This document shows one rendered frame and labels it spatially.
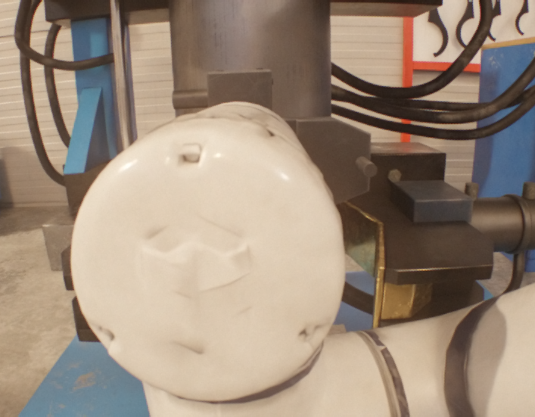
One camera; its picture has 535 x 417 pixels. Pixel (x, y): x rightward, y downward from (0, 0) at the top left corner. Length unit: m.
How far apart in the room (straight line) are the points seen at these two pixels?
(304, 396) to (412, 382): 0.06
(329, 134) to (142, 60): 2.42
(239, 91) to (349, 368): 0.20
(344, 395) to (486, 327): 0.07
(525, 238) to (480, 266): 0.30
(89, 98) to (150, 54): 1.87
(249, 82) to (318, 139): 0.07
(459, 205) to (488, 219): 0.09
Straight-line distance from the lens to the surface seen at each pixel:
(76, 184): 0.84
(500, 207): 0.78
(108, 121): 0.81
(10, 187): 3.21
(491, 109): 0.76
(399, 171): 0.78
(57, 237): 0.73
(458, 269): 0.50
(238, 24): 0.46
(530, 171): 1.81
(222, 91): 0.30
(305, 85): 0.48
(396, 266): 0.48
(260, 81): 0.30
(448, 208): 0.69
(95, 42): 0.82
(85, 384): 1.00
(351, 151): 0.28
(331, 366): 0.20
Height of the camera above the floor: 0.73
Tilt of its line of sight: 17 degrees down
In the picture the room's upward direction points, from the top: 2 degrees counter-clockwise
